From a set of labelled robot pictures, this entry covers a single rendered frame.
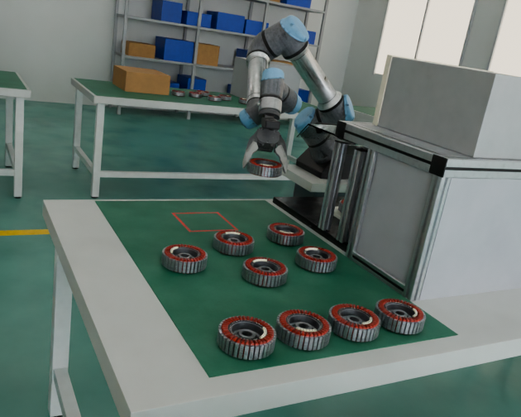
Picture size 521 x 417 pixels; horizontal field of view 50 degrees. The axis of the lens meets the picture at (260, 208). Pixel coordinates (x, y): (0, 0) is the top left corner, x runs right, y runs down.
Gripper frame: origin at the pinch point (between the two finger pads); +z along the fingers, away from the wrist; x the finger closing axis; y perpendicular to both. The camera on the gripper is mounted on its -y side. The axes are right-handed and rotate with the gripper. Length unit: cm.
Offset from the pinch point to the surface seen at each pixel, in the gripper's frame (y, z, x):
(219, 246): -19.4, 29.3, 12.3
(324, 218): -1.3, 13.7, -19.9
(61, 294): 14, 44, 58
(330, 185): -6.6, 4.6, -19.9
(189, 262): -34, 37, 19
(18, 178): 213, -42, 144
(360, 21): 631, -485, -204
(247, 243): -19.7, 27.8, 4.9
